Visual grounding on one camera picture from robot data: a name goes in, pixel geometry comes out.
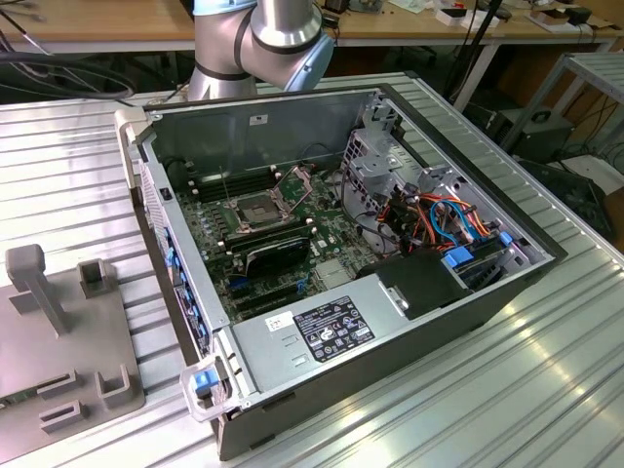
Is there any black equipment box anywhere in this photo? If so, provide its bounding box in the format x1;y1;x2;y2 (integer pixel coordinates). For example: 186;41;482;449
487;109;575;163

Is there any black floor cable bundle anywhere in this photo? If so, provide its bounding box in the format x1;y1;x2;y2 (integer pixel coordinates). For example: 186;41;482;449
0;48;165;104

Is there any black panel with fan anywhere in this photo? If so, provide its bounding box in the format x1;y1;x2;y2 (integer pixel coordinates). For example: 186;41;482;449
520;159;616;241

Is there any metal socket cover frame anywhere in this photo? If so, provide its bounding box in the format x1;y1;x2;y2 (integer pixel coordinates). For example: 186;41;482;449
270;165;318;210

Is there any silver metal drive cage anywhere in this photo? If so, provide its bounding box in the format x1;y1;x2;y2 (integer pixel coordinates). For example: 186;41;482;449
340;87;469;254

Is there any green motherboard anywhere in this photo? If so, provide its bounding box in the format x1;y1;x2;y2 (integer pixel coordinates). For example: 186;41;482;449
173;165;386;326

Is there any silver power supply unit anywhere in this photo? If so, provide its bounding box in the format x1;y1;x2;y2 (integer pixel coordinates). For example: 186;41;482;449
228;273;410;397

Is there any black RAM slot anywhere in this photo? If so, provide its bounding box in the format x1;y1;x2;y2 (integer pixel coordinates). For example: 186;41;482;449
221;219;313;245
194;175;280;197
187;164;275;185
223;224;315;250
190;170;278;191
199;182;283;204
226;231;316;254

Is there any blue disk carrier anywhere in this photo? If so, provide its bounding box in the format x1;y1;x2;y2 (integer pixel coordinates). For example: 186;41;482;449
441;246;478;270

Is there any aluminium frame table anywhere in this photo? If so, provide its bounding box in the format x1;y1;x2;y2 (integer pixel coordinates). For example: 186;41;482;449
501;51;624;153

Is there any orange wire bundle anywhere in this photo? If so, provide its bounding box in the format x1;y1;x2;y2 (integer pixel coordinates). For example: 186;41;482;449
379;191;494;241

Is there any black expansion slot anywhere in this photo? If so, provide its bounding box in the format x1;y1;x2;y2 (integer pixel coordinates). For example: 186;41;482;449
229;282;298;304

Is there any open PC case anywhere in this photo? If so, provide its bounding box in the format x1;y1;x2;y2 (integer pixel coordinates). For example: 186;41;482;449
114;82;569;462

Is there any CPU socket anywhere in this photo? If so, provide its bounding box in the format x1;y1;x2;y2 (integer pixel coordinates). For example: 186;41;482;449
221;194;293;233

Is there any green circuit board stick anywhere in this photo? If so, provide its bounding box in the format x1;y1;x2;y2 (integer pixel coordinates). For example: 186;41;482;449
0;387;39;410

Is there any black graphics card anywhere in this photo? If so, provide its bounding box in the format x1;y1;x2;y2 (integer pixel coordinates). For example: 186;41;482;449
241;232;314;283

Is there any blue flat data wire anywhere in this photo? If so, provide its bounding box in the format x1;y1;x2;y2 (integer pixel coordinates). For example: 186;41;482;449
428;197;478;246

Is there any blue case latch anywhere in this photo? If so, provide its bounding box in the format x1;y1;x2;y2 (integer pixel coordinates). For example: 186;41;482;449
192;370;216;399

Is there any silver chipset heatsink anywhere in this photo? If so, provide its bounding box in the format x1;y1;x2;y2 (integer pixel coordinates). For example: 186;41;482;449
314;260;356;290

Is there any brown small box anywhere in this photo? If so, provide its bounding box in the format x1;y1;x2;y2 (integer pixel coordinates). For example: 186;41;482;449
530;9;570;31

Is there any black plastic shroud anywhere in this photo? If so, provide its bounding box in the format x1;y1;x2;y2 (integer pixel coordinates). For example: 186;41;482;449
354;253;475;322

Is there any grey parts rack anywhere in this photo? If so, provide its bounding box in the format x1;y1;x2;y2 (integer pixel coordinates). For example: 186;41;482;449
0;243;147;435

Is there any wooden desk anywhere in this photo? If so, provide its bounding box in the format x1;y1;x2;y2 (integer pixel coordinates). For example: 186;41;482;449
321;0;620;106
0;0;197;55

